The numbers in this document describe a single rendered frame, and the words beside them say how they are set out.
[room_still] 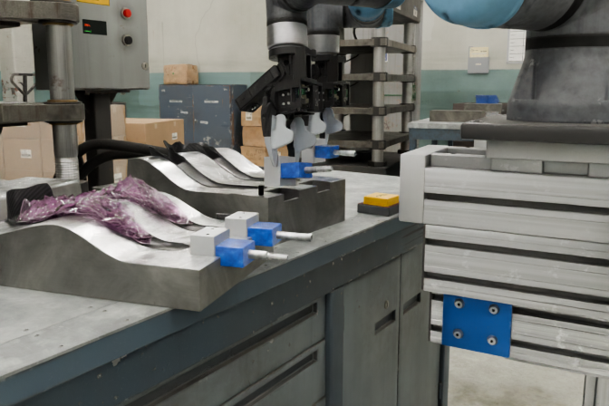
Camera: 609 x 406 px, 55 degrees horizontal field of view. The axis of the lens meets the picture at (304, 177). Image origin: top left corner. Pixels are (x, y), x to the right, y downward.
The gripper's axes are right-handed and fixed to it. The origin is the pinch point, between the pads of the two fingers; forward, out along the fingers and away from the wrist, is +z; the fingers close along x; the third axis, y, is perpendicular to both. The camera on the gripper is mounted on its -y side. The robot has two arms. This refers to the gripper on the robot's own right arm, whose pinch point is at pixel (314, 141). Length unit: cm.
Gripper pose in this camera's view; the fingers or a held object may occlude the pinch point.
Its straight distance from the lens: 136.8
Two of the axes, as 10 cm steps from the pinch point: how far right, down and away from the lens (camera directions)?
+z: 0.0, 9.9, 1.5
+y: 8.2, 0.9, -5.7
